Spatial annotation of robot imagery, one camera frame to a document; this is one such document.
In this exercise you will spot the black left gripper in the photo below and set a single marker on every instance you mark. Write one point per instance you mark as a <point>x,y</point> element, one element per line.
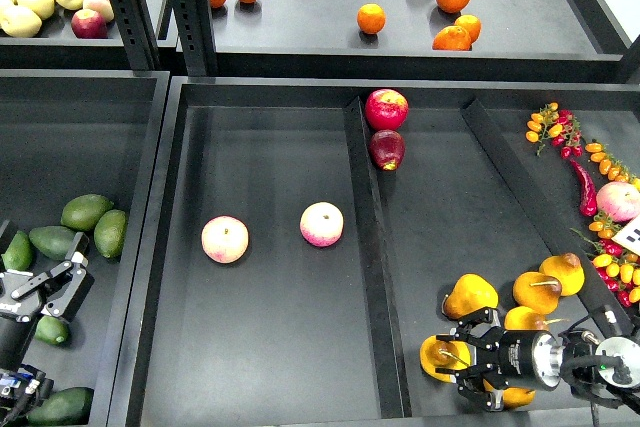
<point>25,297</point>

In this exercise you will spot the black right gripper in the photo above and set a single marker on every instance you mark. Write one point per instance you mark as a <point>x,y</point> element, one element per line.
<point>526,359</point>

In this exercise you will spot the dark green avocado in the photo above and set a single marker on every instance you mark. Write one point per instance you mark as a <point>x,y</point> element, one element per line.
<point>52,331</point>

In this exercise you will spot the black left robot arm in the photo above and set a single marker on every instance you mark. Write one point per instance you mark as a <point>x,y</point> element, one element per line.
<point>23,390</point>

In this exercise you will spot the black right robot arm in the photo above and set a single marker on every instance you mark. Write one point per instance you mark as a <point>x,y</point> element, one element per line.
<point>601,372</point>

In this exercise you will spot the black left tray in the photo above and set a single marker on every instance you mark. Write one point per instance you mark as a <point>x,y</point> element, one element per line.
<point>65,133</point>

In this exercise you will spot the black tray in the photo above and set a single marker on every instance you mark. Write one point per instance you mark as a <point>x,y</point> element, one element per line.
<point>65,133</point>
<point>296,335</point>

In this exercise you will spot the red chili pepper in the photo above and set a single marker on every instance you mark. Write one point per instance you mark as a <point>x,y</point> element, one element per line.
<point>588,204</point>

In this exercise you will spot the pink apple left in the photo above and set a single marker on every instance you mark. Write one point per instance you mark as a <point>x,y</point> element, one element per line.
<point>225,239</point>

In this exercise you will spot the pink apple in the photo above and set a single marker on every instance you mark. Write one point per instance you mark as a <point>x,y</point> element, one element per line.
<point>321,224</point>
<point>619,201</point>
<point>225,239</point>

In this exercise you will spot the pink apple right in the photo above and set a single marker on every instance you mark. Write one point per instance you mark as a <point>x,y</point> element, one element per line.
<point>619,201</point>

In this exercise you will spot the pink apple centre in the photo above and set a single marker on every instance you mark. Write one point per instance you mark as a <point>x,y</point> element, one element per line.
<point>321,224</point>

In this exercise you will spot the black middle tray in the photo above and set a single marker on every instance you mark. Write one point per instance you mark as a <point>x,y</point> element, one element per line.
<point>296,335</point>

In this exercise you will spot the dark red apple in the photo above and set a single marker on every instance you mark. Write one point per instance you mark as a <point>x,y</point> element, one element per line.
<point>387,149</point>

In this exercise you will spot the cherry tomato bunch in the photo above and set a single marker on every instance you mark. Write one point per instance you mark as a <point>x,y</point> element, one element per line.
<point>555,127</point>

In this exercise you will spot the red apple on shelf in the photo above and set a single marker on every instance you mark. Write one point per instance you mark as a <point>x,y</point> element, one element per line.
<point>89,24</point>

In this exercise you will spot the bright red apple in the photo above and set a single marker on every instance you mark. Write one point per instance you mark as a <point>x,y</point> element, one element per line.
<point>386,109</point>

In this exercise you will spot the black upper shelf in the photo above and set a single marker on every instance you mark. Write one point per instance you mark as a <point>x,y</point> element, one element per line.
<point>566,41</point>

